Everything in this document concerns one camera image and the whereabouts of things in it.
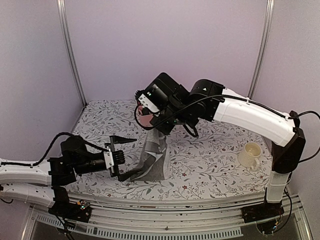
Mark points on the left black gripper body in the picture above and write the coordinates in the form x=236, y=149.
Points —
x=114, y=170

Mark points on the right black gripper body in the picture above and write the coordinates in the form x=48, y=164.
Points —
x=166, y=127

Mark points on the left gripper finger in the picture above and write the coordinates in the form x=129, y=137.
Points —
x=124, y=176
x=123, y=140

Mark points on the pink divided organizer box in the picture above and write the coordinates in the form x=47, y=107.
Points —
x=144, y=116

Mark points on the grey boxer briefs lettered band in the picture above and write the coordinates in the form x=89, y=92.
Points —
x=154, y=163

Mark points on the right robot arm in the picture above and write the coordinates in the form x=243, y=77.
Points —
x=171, y=104

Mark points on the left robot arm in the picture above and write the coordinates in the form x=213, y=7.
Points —
x=43, y=182

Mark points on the floral table cloth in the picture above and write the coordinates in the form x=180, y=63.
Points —
x=206, y=167

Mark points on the cream ceramic mug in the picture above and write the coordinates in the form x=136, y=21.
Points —
x=249, y=157

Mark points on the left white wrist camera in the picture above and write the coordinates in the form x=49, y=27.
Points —
x=113, y=158

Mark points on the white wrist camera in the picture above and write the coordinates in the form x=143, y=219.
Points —
x=150, y=100
x=113, y=158

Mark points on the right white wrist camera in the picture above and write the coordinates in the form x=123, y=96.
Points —
x=150, y=100

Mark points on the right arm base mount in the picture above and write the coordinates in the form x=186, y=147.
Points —
x=262, y=211

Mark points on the left aluminium frame post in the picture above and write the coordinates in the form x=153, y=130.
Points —
x=61, y=7

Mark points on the aluminium frame post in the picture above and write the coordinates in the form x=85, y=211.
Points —
x=61, y=7
x=268, y=18

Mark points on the right aluminium frame post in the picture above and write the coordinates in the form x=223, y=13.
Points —
x=268, y=18

